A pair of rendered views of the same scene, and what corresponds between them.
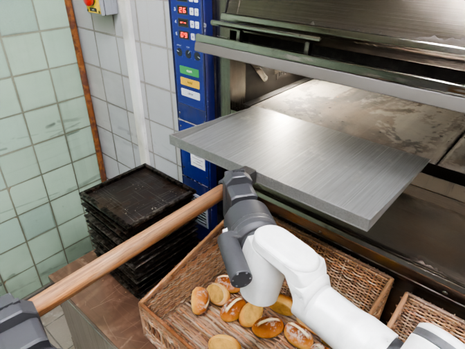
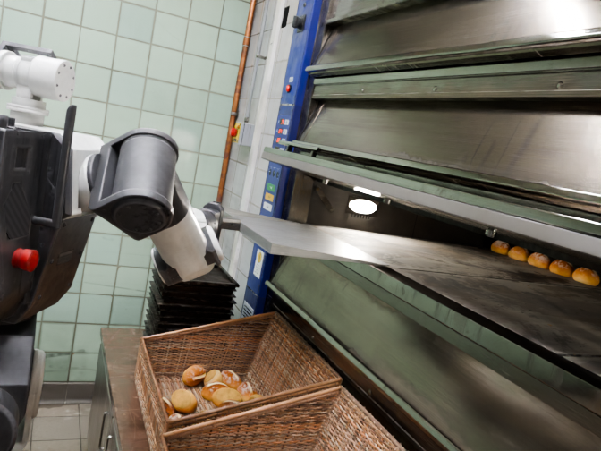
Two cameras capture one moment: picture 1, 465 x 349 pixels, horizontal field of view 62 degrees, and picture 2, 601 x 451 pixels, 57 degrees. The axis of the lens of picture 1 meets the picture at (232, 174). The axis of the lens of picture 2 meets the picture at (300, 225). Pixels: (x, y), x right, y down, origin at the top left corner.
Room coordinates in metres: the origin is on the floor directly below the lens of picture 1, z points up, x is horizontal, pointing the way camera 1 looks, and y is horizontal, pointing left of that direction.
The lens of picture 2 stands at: (-0.67, -0.86, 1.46)
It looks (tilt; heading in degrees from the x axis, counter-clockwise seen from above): 8 degrees down; 24
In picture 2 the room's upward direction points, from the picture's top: 11 degrees clockwise
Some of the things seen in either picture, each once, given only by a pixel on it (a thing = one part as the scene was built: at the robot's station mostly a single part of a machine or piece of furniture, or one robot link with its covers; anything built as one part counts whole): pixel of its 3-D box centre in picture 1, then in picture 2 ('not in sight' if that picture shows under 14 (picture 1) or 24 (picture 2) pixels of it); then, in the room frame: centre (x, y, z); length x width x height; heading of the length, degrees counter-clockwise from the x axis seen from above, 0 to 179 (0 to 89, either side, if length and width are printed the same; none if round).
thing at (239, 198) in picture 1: (242, 213); (204, 225); (0.59, -0.02, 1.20); 0.12 x 0.10 x 0.13; 14
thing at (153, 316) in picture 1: (260, 308); (228, 378); (0.77, -0.08, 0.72); 0.56 x 0.49 x 0.28; 48
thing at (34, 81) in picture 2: not in sight; (34, 82); (-0.02, -0.05, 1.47); 0.10 x 0.07 x 0.09; 110
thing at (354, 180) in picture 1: (295, 147); (293, 232); (0.87, -0.16, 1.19); 0.55 x 0.36 x 0.03; 49
